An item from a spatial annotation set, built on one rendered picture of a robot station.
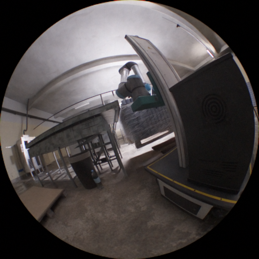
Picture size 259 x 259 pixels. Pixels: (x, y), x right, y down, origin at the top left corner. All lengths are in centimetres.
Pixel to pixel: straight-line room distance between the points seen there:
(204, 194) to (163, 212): 42
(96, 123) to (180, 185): 116
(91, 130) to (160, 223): 130
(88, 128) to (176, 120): 108
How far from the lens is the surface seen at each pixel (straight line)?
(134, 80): 63
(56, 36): 436
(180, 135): 55
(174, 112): 53
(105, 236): 85
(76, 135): 128
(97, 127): 116
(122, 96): 71
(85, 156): 124
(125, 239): 78
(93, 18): 410
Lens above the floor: 72
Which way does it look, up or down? level
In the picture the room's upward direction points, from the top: 18 degrees counter-clockwise
